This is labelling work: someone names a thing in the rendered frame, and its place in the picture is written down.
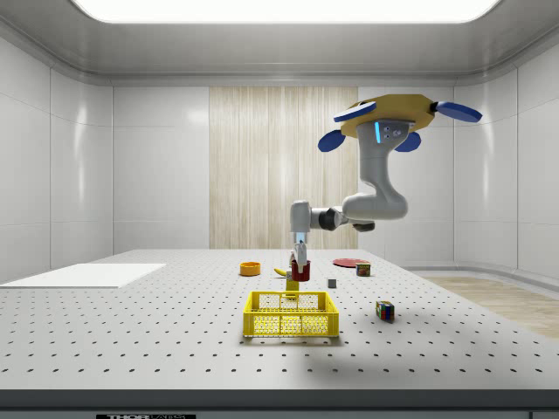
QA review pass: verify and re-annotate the yellow basket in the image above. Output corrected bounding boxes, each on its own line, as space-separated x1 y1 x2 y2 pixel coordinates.
242 290 342 340

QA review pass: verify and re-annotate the red mug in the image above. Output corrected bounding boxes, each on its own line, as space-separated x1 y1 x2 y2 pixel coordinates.
291 258 313 282

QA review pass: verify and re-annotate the white board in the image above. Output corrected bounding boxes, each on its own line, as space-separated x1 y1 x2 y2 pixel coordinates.
0 262 168 289

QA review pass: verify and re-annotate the red plate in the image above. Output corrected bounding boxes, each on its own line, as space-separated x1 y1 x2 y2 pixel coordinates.
332 257 372 269

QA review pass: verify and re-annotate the puzzle cube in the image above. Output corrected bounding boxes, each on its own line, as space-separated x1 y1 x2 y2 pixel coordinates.
375 299 396 324

